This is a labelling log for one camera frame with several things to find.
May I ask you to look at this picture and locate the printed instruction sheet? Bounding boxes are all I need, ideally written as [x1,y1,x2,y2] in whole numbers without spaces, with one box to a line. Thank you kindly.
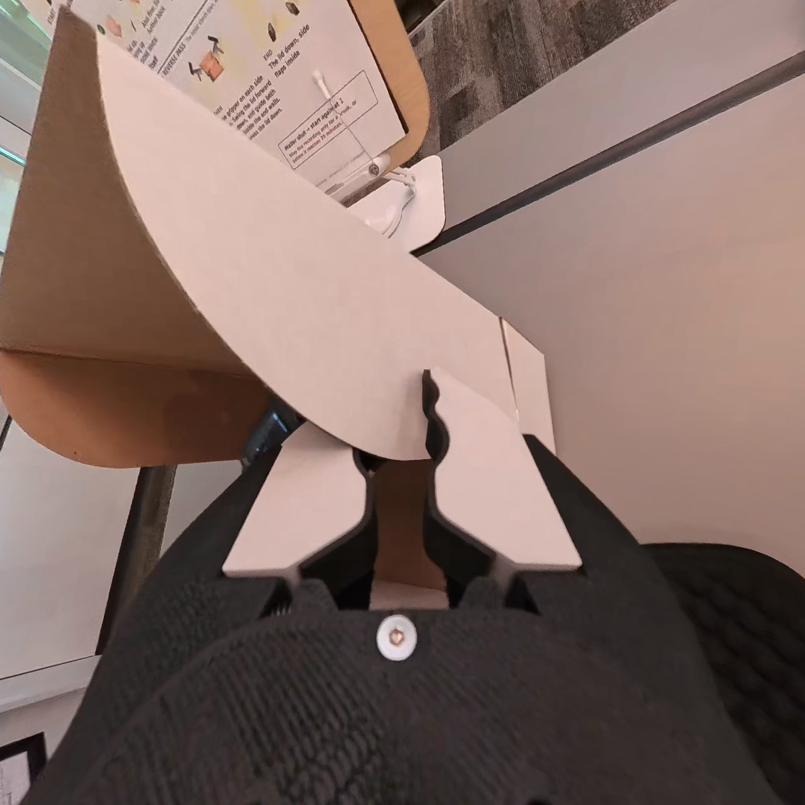
[28,0,408,191]

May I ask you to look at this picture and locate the white cardboard box with lid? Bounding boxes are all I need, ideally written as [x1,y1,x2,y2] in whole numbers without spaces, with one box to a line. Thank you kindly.
[0,9,558,612]

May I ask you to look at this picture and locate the rounded wooden board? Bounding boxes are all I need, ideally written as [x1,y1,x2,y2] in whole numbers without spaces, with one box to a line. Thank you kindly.
[348,0,432,172]

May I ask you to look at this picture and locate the white metal document stand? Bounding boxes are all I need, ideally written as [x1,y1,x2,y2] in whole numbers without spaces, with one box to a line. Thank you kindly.
[313,68,447,254]

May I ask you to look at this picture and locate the dark metal post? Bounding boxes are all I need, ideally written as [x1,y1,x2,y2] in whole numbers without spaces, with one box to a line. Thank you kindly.
[96,464,178,656]

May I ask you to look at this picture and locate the black frame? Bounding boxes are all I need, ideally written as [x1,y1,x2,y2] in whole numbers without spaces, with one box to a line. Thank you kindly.
[0,731,49,805]

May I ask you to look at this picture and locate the black mesh chair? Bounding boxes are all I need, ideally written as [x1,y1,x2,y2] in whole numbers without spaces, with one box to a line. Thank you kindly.
[640,542,805,805]

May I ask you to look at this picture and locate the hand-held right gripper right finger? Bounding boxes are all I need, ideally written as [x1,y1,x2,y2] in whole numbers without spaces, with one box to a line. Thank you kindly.
[421,369,583,610]

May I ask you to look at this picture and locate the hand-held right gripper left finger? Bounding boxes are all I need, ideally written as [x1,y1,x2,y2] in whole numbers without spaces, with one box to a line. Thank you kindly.
[222,423,380,610]

